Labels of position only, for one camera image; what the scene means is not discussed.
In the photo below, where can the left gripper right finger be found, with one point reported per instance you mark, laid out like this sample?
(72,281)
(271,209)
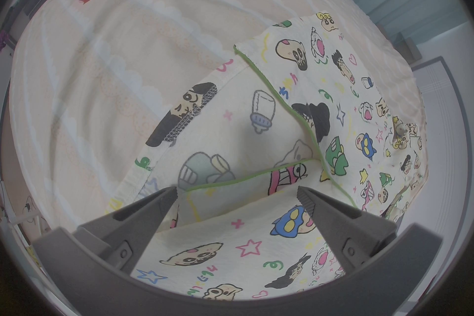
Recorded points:
(344,229)

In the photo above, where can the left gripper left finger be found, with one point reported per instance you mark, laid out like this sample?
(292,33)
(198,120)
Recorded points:
(127,229)

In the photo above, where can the white printed pyjama top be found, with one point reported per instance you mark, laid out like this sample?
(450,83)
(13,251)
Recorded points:
(240,122)

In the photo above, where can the bed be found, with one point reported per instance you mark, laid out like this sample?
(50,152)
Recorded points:
(129,66)

